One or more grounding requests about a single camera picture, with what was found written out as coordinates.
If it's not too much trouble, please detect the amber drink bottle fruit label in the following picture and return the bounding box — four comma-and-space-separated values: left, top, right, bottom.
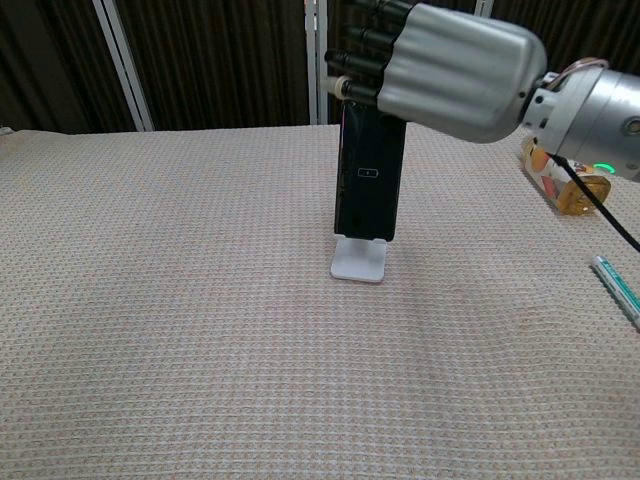
519, 136, 612, 217

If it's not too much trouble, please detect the dark pleated curtain screen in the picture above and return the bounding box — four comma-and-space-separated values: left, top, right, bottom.
0, 0, 640, 135

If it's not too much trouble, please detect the teal white pen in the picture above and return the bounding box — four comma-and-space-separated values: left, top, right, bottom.
591, 255, 640, 331

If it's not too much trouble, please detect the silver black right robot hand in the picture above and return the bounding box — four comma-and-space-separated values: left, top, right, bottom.
324, 0, 549, 145

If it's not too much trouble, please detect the beige woven tablecloth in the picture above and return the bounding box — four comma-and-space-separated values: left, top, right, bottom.
0, 113, 640, 480

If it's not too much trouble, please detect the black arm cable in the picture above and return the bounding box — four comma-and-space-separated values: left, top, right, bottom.
548, 153, 640, 254

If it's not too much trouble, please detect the black smartphone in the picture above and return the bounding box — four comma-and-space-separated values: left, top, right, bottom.
333, 100, 407, 243

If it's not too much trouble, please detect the white phone stand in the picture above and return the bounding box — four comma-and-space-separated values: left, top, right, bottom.
329, 234, 390, 285

